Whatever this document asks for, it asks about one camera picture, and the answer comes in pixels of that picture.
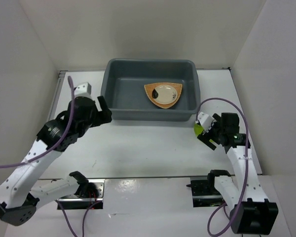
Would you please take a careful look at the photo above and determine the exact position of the green plastic plate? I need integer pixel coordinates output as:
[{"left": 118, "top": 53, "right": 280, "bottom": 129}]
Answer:
[{"left": 193, "top": 124, "right": 214, "bottom": 144}]

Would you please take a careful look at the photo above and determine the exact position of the orange woven triangular basket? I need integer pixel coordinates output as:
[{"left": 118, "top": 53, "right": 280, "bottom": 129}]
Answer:
[{"left": 144, "top": 82, "right": 183, "bottom": 109}]

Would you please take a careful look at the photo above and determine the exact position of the cream ceramic plate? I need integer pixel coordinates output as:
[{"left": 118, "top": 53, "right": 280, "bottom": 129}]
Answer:
[{"left": 151, "top": 84, "right": 178, "bottom": 105}]

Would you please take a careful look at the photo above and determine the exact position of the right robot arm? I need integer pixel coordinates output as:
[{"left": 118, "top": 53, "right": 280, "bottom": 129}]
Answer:
[{"left": 196, "top": 112, "right": 279, "bottom": 236}]

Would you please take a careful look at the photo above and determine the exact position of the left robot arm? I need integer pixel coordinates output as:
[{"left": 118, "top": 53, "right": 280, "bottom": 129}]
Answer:
[{"left": 0, "top": 96, "right": 112, "bottom": 226}]

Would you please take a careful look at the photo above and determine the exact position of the grey plastic bin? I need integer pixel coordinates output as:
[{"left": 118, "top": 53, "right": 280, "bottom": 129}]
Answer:
[{"left": 101, "top": 59, "right": 201, "bottom": 121}]

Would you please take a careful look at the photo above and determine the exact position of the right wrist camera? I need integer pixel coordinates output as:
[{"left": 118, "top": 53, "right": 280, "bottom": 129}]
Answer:
[{"left": 195, "top": 111, "right": 217, "bottom": 132}]

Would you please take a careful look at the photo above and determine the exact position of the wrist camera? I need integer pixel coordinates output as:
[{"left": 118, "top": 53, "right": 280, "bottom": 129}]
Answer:
[
  {"left": 74, "top": 82, "right": 92, "bottom": 98},
  {"left": 195, "top": 111, "right": 217, "bottom": 132}
]

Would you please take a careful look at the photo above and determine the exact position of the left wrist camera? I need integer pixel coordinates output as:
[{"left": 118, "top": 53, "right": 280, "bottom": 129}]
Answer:
[{"left": 74, "top": 82, "right": 92, "bottom": 98}]

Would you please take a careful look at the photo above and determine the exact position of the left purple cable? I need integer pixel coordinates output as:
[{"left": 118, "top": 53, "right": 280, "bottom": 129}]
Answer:
[{"left": 0, "top": 76, "right": 104, "bottom": 237}]

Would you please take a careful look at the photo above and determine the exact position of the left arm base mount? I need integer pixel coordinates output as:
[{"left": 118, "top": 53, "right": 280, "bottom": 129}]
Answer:
[{"left": 58, "top": 179, "right": 105, "bottom": 210}]

